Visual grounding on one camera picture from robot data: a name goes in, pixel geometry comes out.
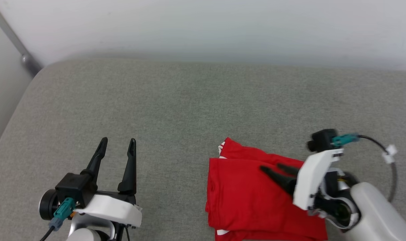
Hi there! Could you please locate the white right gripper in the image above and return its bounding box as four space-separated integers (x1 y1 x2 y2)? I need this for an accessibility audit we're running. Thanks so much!
259 149 361 232

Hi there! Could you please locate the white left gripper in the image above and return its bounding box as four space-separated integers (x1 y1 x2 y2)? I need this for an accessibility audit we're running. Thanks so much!
39 137 143 229

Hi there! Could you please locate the red cloth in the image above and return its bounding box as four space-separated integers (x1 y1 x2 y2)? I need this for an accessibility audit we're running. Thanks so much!
205 137 329 241

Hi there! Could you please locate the grey metal pole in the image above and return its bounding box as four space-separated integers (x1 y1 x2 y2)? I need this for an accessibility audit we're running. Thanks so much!
0 2 43 77

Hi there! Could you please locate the left cable with teal plug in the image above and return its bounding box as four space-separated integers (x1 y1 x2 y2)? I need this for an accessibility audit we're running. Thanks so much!
39 197 76 241

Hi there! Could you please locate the cable with teal plug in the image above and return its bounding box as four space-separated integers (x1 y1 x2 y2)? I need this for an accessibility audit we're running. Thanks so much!
39 197 76 241
331 133 398 203

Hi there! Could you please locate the right cable with teal plug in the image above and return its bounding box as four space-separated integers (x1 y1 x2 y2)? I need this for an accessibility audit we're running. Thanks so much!
331 133 398 203

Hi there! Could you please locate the white cable label tag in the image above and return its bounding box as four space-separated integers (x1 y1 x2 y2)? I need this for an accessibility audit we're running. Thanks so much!
382 144 398 164

